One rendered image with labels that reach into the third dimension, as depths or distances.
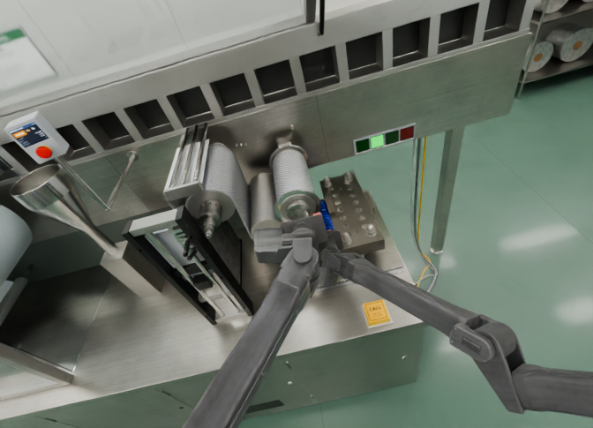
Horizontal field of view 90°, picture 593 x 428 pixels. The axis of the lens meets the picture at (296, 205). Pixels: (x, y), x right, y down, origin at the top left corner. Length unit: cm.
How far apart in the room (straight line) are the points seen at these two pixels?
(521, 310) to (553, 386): 160
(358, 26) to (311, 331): 99
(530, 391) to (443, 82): 96
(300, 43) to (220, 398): 93
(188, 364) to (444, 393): 131
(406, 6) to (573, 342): 185
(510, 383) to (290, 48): 97
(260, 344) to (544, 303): 200
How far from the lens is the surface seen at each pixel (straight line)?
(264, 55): 105
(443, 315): 69
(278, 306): 50
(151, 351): 133
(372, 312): 107
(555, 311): 230
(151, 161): 127
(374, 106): 119
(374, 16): 109
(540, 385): 66
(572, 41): 430
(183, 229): 81
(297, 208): 91
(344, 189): 129
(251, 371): 47
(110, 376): 139
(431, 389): 196
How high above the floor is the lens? 189
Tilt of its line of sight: 43 degrees down
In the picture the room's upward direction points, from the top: 18 degrees counter-clockwise
